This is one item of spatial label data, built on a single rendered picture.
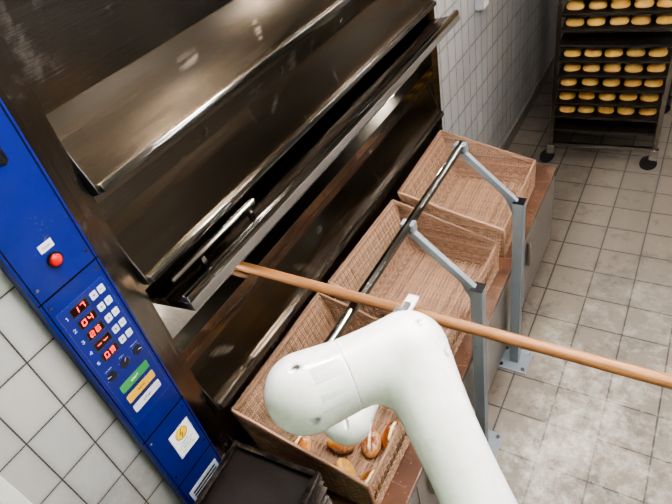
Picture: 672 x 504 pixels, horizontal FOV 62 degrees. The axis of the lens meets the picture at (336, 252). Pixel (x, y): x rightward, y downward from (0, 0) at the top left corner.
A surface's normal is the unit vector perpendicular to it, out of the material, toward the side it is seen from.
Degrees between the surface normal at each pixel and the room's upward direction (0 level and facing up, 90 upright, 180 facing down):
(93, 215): 90
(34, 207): 90
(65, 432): 90
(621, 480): 0
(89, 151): 70
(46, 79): 90
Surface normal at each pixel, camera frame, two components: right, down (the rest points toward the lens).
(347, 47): 0.74, -0.07
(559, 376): -0.18, -0.75
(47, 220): 0.86, 0.19
